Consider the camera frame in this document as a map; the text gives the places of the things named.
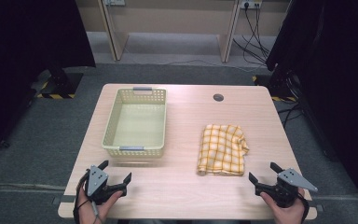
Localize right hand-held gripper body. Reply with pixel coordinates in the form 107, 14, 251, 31
254, 167, 319, 209

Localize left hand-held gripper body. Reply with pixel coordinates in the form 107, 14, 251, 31
84, 166, 128, 206

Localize yellow checked cloth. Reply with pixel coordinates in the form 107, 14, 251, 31
196, 123, 250, 177

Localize pale yellow plastic basket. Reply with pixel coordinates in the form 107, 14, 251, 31
101, 87, 168, 159

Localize person's right hand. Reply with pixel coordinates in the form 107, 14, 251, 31
259, 188, 306, 224

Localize person's left hand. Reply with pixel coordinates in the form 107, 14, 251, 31
77, 190, 124, 224

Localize black stand base striped tape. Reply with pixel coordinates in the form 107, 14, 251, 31
36, 66, 85, 100
252, 69, 300, 104

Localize black curtain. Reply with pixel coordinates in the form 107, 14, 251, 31
0, 0, 97, 158
265, 0, 358, 217

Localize beige wooden desk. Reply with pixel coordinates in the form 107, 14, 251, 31
75, 0, 293, 63

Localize right gripper black strap cable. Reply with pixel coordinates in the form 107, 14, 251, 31
296, 191, 310, 224

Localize gripper black strap cable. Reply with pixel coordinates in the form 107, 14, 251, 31
296, 191, 310, 224
72, 170, 91, 224

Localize left gripper black strap cable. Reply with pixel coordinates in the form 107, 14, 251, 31
72, 170, 91, 224

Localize left gripper grey cable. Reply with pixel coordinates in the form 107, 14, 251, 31
89, 200, 103, 224

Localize dark table edge bracket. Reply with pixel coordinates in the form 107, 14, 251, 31
307, 200, 324, 214
51, 194, 76, 206

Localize black floor cables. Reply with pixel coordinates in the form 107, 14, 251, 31
277, 102, 306, 129

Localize black power cables bundle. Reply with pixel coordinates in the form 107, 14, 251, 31
232, 5, 272, 67

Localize white wall socket with plugs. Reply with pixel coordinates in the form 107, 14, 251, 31
239, 0, 263, 10

